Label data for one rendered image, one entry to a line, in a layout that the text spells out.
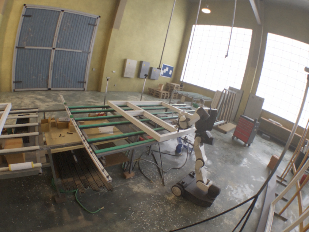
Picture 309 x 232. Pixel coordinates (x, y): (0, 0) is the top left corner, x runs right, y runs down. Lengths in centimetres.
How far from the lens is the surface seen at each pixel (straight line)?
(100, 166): 124
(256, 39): 983
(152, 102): 342
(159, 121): 229
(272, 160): 489
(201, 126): 194
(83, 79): 785
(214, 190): 224
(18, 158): 168
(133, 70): 894
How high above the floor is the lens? 166
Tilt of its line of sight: 18 degrees down
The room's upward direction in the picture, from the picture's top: 13 degrees clockwise
